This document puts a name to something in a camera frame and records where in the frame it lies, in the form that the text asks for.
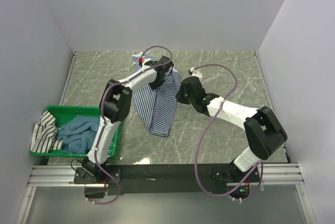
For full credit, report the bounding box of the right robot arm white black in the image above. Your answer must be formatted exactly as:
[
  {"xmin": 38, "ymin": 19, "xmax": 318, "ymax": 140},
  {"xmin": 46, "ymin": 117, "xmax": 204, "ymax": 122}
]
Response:
[{"xmin": 177, "ymin": 76, "xmax": 287, "ymax": 182}]

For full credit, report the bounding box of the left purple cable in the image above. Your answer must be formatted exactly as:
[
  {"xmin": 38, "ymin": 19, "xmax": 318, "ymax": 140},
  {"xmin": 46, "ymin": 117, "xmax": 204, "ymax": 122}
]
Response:
[{"xmin": 86, "ymin": 44, "xmax": 173, "ymax": 206}]

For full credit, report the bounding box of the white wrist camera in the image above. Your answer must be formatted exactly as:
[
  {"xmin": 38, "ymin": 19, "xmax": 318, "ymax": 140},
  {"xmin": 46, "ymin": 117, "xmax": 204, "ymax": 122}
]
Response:
[
  {"xmin": 189, "ymin": 67, "xmax": 203, "ymax": 80},
  {"xmin": 138, "ymin": 57, "xmax": 152, "ymax": 66}
]

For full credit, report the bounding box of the green plastic basket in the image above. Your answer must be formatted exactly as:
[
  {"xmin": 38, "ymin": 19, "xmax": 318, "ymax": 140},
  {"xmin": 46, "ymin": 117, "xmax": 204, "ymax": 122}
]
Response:
[{"xmin": 28, "ymin": 105, "xmax": 122, "ymax": 158}]

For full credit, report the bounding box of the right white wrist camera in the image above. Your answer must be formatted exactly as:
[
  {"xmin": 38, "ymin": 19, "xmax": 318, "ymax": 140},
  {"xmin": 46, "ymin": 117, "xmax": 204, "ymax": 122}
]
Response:
[{"xmin": 189, "ymin": 67, "xmax": 203, "ymax": 80}]

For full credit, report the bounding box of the plain blue tank top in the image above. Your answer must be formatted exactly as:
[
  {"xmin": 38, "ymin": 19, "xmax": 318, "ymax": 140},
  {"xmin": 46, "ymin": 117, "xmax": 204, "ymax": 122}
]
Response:
[{"xmin": 56, "ymin": 115, "xmax": 100, "ymax": 154}]

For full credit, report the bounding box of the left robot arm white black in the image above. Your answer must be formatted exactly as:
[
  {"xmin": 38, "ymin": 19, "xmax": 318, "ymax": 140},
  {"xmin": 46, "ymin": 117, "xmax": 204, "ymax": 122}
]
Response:
[{"xmin": 82, "ymin": 56, "xmax": 173, "ymax": 183}]

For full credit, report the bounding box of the black white striped tank top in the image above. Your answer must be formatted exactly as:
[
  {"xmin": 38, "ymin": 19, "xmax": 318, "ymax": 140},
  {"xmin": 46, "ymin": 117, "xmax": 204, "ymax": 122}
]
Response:
[{"xmin": 30, "ymin": 111, "xmax": 62, "ymax": 153}]

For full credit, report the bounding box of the aluminium rail frame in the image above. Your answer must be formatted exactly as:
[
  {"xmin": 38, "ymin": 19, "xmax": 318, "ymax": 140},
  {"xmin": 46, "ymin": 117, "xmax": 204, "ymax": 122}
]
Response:
[{"xmin": 15, "ymin": 163, "xmax": 317, "ymax": 223}]

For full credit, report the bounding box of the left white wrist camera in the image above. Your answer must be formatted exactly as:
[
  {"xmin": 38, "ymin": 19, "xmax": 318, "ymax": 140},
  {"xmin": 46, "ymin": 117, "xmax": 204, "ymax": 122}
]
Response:
[{"xmin": 138, "ymin": 57, "xmax": 152, "ymax": 66}]

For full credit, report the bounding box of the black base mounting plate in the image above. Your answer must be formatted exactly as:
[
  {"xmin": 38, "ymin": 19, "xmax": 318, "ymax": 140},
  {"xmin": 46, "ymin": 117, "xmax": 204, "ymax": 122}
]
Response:
[{"xmin": 74, "ymin": 163, "xmax": 246, "ymax": 195}]

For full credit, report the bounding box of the blue white striped tank top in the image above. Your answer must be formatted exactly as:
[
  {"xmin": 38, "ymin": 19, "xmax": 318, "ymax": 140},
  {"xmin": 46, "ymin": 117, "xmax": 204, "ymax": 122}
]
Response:
[{"xmin": 132, "ymin": 68, "xmax": 180, "ymax": 137}]

